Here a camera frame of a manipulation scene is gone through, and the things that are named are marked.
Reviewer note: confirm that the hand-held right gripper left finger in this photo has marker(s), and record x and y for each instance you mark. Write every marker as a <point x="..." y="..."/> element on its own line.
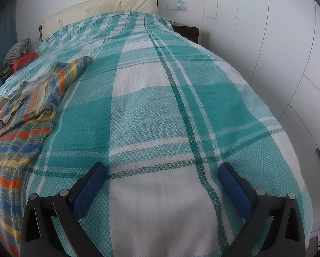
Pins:
<point x="89" y="192"/>

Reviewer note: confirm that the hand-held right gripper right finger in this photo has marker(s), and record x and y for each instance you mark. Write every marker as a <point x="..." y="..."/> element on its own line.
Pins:
<point x="236" y="192"/>

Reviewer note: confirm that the striped knit sweater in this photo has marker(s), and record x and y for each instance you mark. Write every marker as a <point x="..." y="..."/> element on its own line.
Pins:
<point x="15" y="144"/>

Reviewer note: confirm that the teal plaid blanket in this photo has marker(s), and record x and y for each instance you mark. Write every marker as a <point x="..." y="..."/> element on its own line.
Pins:
<point x="154" y="107"/>

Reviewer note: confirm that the olive green cloth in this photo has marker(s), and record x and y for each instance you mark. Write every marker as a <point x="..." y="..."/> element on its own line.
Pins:
<point x="4" y="72"/>

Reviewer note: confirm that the red cloth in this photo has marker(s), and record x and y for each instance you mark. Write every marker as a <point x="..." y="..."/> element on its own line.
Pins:
<point x="23" y="60"/>

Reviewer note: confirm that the white wardrobe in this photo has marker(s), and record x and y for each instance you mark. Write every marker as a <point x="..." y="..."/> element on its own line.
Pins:
<point x="269" y="45"/>

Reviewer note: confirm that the grey checked cloth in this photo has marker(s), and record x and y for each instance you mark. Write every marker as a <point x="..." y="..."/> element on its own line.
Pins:
<point x="15" y="50"/>

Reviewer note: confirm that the dark wooden nightstand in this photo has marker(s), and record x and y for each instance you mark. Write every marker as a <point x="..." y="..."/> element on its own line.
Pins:
<point x="186" y="32"/>

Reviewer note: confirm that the cream padded headboard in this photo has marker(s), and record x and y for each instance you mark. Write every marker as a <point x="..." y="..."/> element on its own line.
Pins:
<point x="103" y="8"/>

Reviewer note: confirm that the white wall switch panel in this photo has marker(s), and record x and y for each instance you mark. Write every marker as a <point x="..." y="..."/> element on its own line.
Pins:
<point x="177" y="6"/>

